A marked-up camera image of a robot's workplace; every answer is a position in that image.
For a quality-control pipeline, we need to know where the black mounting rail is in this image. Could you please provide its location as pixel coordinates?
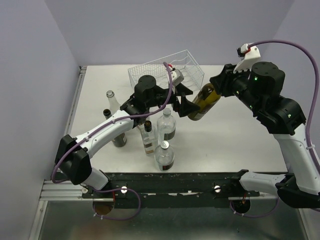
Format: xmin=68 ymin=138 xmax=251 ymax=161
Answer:
xmin=82 ymin=170 xmax=263 ymax=209

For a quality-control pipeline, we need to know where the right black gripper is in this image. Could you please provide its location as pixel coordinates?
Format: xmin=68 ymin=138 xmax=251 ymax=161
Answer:
xmin=210 ymin=60 xmax=263 ymax=113

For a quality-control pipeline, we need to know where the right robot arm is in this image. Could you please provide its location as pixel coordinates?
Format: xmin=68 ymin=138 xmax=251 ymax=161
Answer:
xmin=209 ymin=61 xmax=320 ymax=209

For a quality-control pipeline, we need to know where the aluminium extrusion rail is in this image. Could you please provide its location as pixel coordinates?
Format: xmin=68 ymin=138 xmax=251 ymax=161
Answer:
xmin=39 ymin=181 xmax=83 ymax=201

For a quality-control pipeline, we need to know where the white wire wine rack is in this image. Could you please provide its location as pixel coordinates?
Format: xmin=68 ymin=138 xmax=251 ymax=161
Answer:
xmin=128 ymin=50 xmax=205 ymax=91

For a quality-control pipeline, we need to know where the clear bottle silver cap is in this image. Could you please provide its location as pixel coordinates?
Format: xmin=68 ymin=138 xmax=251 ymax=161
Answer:
xmin=154 ymin=140 xmax=175 ymax=172

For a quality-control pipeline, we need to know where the frosted clear tall bottle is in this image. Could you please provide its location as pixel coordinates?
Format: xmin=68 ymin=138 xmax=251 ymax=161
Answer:
xmin=106 ymin=90 xmax=121 ymax=115

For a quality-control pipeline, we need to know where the clear round bottle back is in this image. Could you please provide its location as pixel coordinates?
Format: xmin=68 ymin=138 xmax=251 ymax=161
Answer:
xmin=157 ymin=108 xmax=177 ymax=142

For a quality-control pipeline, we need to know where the small bottle brown label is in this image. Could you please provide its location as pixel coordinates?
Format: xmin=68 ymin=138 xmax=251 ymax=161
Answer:
xmin=136 ymin=117 xmax=150 ymax=132

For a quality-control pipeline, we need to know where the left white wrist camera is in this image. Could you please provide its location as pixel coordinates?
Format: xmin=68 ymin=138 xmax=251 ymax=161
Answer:
xmin=170 ymin=69 xmax=184 ymax=87

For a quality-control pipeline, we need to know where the clear bottle black cap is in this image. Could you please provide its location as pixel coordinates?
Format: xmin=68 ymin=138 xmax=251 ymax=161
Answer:
xmin=141 ymin=120 xmax=158 ymax=154

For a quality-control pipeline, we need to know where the dark wine bottle left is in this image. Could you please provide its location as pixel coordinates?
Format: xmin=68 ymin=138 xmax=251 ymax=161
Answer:
xmin=102 ymin=108 xmax=129 ymax=148

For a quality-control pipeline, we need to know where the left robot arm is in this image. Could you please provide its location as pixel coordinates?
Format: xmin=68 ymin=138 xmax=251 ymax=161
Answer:
xmin=54 ymin=75 xmax=198 ymax=198

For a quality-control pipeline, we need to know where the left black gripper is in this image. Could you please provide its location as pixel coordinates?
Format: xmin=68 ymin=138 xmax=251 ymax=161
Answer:
xmin=146 ymin=82 xmax=201 ymax=117

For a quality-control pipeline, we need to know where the green wine bottle brown label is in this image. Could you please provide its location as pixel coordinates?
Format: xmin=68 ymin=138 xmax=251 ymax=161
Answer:
xmin=188 ymin=83 xmax=221 ymax=121

